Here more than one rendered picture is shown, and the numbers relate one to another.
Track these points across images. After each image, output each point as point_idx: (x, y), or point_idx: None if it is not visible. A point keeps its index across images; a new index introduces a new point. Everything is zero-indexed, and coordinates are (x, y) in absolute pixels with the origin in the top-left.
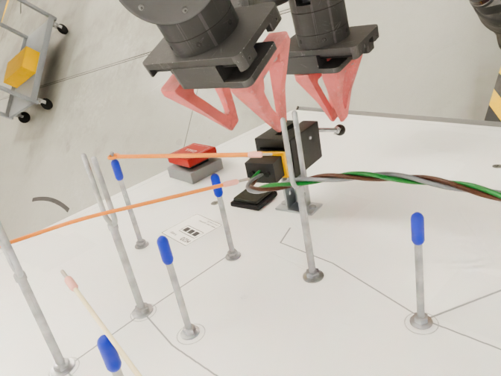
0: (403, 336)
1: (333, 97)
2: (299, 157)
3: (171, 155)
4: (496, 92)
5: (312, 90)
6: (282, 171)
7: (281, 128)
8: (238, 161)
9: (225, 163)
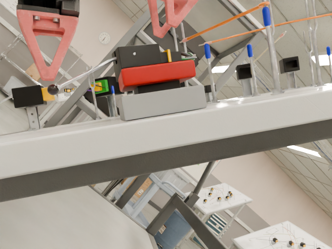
0: None
1: (66, 51)
2: (177, 44)
3: (223, 22)
4: None
5: (71, 38)
6: None
7: (183, 26)
8: (86, 126)
9: (103, 123)
